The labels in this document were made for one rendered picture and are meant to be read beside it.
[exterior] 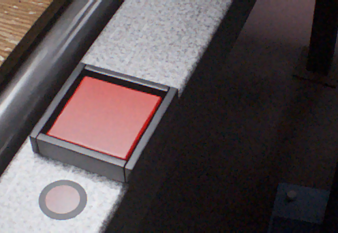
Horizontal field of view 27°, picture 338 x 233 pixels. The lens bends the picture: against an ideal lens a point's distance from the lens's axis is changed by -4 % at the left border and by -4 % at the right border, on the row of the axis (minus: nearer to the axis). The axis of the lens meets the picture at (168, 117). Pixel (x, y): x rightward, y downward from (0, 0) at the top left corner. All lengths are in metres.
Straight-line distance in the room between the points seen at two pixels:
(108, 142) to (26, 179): 0.06
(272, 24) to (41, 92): 1.51
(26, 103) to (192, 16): 0.15
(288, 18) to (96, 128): 1.58
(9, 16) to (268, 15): 1.52
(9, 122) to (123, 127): 0.09
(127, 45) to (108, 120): 0.09
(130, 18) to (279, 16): 1.47
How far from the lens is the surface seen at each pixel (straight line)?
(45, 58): 0.55
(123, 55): 0.55
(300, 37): 1.98
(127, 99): 0.49
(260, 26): 2.00
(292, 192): 1.59
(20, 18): 0.56
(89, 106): 0.49
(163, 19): 0.58
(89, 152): 0.46
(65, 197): 0.46
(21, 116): 0.52
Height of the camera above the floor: 1.28
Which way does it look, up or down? 47 degrees down
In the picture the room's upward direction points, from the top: 2 degrees counter-clockwise
